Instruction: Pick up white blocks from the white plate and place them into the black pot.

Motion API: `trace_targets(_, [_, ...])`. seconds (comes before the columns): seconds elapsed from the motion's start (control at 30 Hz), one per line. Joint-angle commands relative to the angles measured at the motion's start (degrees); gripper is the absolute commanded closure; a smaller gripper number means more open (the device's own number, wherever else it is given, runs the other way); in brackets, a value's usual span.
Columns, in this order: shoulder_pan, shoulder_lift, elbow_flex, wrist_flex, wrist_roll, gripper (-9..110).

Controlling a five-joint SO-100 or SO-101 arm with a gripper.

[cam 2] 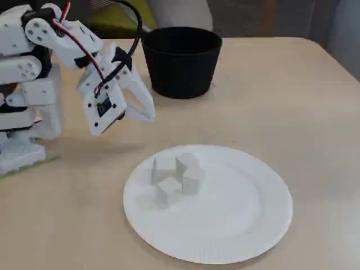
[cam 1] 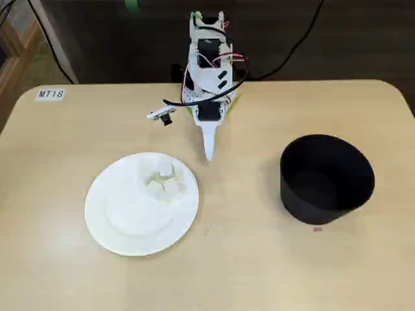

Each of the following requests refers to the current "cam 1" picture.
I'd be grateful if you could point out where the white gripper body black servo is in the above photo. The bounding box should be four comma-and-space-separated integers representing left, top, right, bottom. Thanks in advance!
191, 96, 235, 128

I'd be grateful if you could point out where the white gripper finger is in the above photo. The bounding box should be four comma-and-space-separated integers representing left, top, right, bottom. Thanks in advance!
201, 124, 219, 162

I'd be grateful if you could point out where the white paper plate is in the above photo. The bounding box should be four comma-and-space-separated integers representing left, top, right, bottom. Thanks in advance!
84, 151, 200, 257

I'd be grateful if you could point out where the black pot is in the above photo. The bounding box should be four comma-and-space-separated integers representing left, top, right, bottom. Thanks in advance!
279, 133, 376, 226

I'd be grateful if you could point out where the white MT18 label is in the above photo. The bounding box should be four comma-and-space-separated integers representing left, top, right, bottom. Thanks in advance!
34, 88, 65, 102

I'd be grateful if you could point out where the wooden shelf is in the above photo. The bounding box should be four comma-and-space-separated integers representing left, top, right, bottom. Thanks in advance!
0, 19, 43, 130

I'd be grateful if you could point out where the green base plate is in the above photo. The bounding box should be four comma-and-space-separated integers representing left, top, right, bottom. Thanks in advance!
226, 93, 243, 115

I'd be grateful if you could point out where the red white servo wire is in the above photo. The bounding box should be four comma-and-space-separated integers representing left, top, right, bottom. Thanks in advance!
180, 53, 247, 98

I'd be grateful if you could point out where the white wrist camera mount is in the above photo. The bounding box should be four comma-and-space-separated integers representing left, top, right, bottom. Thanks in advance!
146, 106, 178, 128

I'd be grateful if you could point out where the black power cable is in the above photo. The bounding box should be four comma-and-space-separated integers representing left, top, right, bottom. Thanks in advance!
238, 0, 326, 81

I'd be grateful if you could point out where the gray metal post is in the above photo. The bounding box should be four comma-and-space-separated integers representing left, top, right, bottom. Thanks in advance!
30, 0, 80, 84

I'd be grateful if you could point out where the thin black cable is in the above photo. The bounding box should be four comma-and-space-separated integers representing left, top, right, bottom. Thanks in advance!
27, 0, 74, 84

